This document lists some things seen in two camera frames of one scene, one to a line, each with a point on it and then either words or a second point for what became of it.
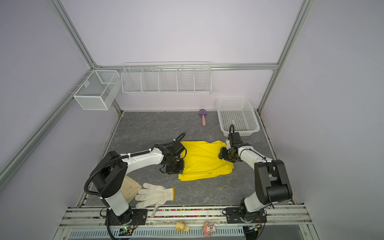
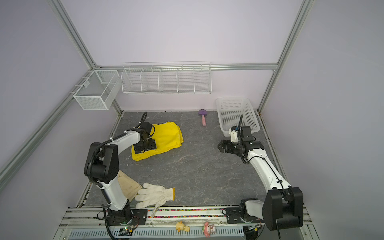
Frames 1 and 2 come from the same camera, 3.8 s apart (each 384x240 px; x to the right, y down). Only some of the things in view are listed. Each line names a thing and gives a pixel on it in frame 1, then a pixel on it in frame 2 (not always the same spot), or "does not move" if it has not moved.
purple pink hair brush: [203, 112] does not move
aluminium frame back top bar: [185, 65] does not move
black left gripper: [179, 170] -> [152, 146]
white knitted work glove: [152, 196] does not move
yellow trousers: [201, 159] -> [168, 135]
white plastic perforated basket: [239, 112] does not move
